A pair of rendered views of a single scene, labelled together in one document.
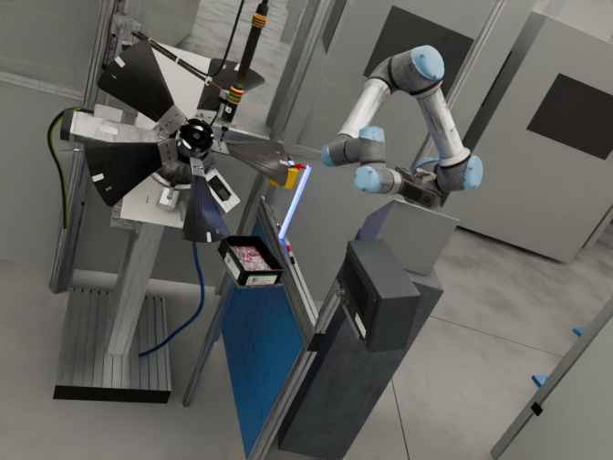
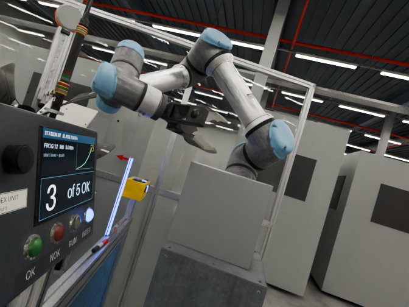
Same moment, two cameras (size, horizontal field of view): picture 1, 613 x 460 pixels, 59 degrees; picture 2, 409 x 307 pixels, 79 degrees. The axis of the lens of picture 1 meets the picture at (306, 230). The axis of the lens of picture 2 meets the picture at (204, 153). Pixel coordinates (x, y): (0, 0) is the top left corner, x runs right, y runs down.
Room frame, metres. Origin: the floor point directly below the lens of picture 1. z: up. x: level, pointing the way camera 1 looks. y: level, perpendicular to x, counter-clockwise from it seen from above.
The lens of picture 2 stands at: (1.07, -0.57, 1.26)
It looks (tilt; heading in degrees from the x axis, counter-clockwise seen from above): 2 degrees up; 23
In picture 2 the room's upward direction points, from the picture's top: 17 degrees clockwise
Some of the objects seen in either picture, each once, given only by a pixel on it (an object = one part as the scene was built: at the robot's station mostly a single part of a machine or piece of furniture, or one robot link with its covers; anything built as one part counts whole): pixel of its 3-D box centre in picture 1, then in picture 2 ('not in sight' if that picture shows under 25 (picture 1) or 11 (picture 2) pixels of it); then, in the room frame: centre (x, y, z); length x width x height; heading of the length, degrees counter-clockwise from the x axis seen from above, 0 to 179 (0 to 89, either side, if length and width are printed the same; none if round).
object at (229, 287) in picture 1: (211, 337); not in sight; (1.73, 0.19, 0.40); 0.03 x 0.03 x 0.80; 42
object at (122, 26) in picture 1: (125, 27); (44, 95); (2.05, 0.95, 1.36); 0.10 x 0.07 x 0.08; 62
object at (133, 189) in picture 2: (280, 171); (136, 189); (2.18, 0.21, 1.02); 0.16 x 0.10 x 0.11; 27
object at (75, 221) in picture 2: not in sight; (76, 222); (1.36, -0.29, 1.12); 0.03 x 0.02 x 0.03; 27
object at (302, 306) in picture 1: (285, 261); (97, 255); (1.82, 0.03, 0.82); 0.90 x 0.04 x 0.08; 27
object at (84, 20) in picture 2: (244, 66); (70, 65); (1.75, 0.40, 1.47); 0.04 x 0.04 x 0.46
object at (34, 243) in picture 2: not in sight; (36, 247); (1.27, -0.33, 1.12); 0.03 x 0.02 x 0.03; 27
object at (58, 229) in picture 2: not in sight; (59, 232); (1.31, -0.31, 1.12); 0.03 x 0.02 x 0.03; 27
